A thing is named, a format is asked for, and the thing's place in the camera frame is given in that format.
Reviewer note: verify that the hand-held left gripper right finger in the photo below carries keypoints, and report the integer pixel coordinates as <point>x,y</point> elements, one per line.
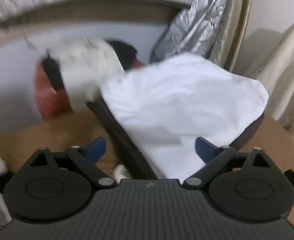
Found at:
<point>207,152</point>

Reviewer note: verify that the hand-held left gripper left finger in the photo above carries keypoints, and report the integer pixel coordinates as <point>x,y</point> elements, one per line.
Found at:
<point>95,151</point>

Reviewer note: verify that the white t-shirt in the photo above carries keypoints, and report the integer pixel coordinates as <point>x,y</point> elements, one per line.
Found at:
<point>182,105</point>

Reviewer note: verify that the dark brown folded garment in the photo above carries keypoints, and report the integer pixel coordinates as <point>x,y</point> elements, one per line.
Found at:
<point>122,135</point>

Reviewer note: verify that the white printed cloth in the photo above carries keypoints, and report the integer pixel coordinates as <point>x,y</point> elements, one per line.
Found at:
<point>87,65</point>

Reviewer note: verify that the cream curtain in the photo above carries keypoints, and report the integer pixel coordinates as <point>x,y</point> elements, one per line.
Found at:
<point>282,75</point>

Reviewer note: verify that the beige satin curtain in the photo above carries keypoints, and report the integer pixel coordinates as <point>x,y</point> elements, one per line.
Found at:
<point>239,22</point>

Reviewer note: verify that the beige window frame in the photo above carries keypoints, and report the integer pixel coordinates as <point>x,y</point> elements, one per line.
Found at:
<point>87,11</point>

